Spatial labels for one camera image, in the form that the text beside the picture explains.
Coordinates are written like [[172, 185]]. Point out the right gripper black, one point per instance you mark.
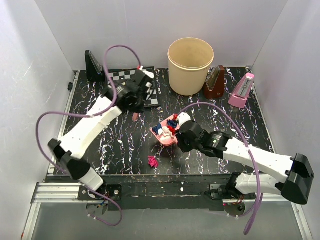
[[180, 144]]

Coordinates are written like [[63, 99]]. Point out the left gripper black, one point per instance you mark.
[[138, 109]]

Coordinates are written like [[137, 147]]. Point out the pink hand brush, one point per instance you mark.
[[135, 117]]

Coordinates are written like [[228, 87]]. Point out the pink dustpan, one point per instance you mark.
[[167, 141]]

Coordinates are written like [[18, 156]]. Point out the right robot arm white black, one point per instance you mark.
[[288, 176]]

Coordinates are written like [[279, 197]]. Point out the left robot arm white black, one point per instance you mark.
[[115, 99]]

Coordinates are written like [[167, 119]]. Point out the black grey chessboard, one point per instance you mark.
[[122, 76]]

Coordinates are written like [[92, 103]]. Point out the red paper scrap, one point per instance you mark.
[[172, 130]]

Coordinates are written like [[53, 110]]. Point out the navy scrap near chessboard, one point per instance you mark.
[[172, 123]]

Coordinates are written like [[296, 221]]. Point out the white scrap near brush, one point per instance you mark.
[[165, 132]]

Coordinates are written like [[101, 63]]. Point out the navy scrap under magenta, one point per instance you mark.
[[156, 129]]

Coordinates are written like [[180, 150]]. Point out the magenta scrap front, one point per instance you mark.
[[152, 162]]

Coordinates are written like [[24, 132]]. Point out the black metronome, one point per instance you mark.
[[94, 70]]

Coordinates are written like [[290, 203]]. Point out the brown metronome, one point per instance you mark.
[[214, 86]]

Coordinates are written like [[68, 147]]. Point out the pink metronome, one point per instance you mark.
[[239, 96]]

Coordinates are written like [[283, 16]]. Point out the beige plastic bucket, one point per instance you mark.
[[189, 60]]

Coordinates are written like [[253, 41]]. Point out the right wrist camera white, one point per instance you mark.
[[183, 118]]

